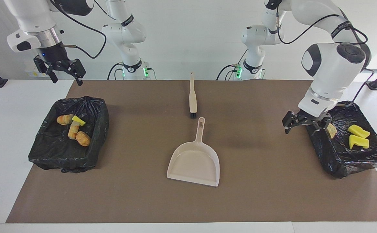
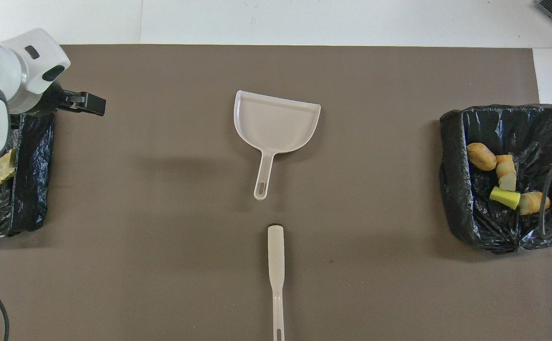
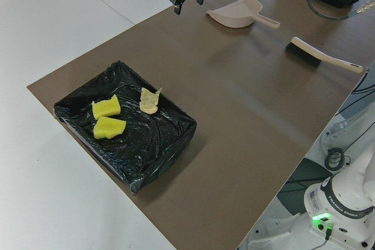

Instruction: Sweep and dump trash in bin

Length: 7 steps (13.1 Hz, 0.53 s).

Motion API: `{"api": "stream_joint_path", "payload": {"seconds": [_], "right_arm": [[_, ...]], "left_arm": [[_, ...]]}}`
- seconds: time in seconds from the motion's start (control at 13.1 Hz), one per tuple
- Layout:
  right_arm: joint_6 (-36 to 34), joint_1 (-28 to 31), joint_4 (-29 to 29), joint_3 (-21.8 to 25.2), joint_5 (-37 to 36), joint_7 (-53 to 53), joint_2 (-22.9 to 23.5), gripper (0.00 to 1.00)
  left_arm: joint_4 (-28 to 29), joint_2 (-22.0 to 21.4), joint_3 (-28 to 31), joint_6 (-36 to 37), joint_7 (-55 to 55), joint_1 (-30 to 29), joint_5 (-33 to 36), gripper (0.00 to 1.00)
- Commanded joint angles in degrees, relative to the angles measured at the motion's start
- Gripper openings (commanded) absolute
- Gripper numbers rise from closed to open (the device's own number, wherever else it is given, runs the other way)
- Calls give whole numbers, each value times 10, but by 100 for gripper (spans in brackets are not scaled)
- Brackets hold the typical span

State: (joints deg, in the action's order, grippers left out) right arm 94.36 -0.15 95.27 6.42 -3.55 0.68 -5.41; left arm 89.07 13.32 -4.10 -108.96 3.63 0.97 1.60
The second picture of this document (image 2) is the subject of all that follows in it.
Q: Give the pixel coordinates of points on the pale striped croissant piece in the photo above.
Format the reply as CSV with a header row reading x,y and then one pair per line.
x,y
2,170

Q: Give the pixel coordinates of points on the brown bread roll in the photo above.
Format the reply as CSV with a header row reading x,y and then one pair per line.
x,y
481,156

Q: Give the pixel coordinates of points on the beige plastic dustpan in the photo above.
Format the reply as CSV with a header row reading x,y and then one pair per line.
x,y
276,123

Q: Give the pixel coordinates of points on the black bag lined bin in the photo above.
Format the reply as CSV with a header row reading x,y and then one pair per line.
x,y
494,227
30,189

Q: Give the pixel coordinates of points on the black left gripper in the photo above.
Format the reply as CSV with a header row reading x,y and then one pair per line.
x,y
53,100

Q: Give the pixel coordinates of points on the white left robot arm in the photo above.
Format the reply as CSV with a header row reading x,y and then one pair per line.
x,y
1,71

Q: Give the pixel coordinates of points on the beige hand brush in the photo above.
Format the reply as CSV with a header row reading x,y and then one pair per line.
x,y
276,255

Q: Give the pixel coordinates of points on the brown table mat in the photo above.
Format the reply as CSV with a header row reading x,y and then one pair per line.
x,y
162,237

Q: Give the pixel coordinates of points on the small yellow sponge piece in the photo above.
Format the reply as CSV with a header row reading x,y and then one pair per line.
x,y
505,197

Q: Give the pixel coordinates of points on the orange striped croissant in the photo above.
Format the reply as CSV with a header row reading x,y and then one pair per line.
x,y
531,202

